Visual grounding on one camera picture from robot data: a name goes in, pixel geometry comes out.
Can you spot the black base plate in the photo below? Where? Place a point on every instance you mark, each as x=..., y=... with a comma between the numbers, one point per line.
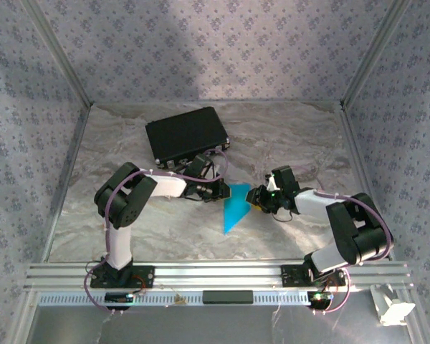
x=290, y=276
x=145, y=276

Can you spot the black hard case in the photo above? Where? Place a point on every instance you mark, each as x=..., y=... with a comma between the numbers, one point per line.
x=186, y=138

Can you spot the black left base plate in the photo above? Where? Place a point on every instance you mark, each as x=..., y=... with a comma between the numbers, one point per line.
x=145, y=276

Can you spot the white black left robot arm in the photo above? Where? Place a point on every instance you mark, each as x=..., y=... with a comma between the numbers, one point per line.
x=168, y=186

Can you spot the white plastic bracket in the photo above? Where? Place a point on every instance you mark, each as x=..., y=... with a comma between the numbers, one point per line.
x=394, y=311

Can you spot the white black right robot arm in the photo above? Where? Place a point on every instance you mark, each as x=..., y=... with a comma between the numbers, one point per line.
x=311, y=202

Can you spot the small beige tag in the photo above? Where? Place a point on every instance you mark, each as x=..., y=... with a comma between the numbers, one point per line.
x=180, y=300

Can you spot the aluminium mounting rail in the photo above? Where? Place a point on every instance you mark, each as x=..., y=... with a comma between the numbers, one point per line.
x=218, y=276

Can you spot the controller board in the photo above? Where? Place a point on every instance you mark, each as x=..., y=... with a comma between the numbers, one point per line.
x=320, y=297
x=120, y=298

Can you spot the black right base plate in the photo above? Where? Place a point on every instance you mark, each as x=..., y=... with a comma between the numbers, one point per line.
x=290, y=276

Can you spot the left controller board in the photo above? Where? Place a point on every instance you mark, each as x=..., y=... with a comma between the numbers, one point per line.
x=120, y=298

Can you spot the right controller board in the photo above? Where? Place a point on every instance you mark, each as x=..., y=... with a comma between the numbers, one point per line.
x=320, y=297

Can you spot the black rectangular block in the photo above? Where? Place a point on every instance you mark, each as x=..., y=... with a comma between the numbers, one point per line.
x=227, y=297

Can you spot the aluminium frame bar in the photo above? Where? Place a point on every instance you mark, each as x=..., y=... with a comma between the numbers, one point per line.
x=362, y=172
x=66, y=179
x=25, y=322
x=421, y=335

